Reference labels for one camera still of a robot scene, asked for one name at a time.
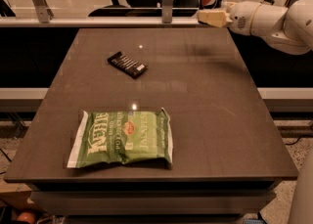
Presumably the left metal glass bracket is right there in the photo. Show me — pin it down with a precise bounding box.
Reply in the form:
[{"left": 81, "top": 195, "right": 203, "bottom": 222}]
[{"left": 32, "top": 0, "right": 54, "bottom": 23}]

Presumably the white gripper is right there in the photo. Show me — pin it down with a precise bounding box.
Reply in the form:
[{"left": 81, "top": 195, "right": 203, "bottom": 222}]
[{"left": 197, "top": 1, "right": 260, "bottom": 36}]

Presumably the black cable on floor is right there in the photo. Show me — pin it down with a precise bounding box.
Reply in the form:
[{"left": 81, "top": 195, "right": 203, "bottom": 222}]
[{"left": 285, "top": 136, "right": 304, "bottom": 147}]

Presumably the orange ball on floor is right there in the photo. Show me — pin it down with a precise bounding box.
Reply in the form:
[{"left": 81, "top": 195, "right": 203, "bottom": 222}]
[{"left": 17, "top": 211, "right": 36, "bottom": 224}]

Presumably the dark brown table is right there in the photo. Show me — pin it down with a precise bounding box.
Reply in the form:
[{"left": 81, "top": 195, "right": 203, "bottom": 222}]
[{"left": 5, "top": 28, "right": 297, "bottom": 216}]

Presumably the black snack bar packet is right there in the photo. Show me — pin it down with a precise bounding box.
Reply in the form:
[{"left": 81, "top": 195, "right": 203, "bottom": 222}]
[{"left": 107, "top": 52, "right": 147, "bottom": 79}]

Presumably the green kettle chips bag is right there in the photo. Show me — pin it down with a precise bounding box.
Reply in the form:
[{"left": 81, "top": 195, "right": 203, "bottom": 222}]
[{"left": 67, "top": 109, "right": 173, "bottom": 168}]

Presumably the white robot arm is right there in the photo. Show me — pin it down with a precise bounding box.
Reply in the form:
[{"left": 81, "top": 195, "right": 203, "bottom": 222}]
[{"left": 197, "top": 0, "right": 313, "bottom": 224}]

